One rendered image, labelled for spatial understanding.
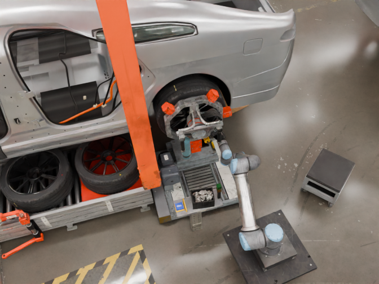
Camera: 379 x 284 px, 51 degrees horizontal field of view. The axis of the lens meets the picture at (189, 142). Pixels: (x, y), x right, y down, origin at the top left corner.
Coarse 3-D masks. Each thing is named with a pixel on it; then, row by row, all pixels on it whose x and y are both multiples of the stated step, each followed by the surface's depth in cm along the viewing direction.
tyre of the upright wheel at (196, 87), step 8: (176, 80) 357; (184, 80) 354; (192, 80) 354; (200, 80) 356; (208, 80) 362; (168, 88) 357; (176, 88) 351; (184, 88) 348; (192, 88) 348; (200, 88) 349; (208, 88) 352; (216, 88) 362; (160, 96) 360; (168, 96) 352; (176, 96) 347; (184, 96) 349; (160, 104) 358; (224, 104) 372; (160, 112) 357; (160, 120) 365; (160, 128) 375
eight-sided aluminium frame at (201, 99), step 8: (200, 96) 349; (176, 104) 349; (184, 104) 344; (192, 104) 347; (208, 104) 353; (216, 104) 355; (176, 112) 350; (168, 120) 354; (216, 120) 381; (168, 128) 364; (168, 136) 372; (176, 136) 376; (208, 136) 388
